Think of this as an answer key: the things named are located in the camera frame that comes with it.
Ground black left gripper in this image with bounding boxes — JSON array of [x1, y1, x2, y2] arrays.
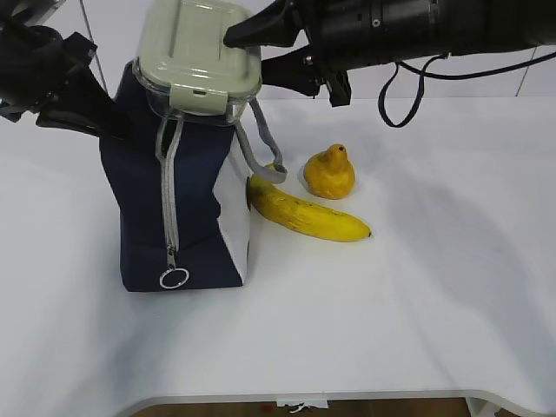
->
[[1, 12, 132, 140]]

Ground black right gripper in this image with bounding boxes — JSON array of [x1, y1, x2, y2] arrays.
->
[[223, 0, 434, 107]]

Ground green lidded glass container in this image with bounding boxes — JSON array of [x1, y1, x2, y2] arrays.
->
[[133, 0, 261, 126]]

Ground yellow pear-shaped fruit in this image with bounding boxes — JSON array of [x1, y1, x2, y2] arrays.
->
[[303, 143, 355, 200]]

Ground navy blue lunch bag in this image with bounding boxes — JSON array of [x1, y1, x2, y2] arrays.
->
[[99, 64, 251, 293]]

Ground yellow banana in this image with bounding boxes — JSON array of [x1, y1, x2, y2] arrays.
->
[[248, 174, 374, 242]]

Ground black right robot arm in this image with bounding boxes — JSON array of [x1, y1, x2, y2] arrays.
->
[[223, 1, 555, 106]]

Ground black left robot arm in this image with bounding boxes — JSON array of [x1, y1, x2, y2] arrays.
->
[[1, 1, 131, 140]]

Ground white tape piece under table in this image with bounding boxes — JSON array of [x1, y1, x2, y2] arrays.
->
[[275, 394, 329, 414]]

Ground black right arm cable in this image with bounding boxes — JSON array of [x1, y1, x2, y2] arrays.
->
[[376, 43, 556, 129]]

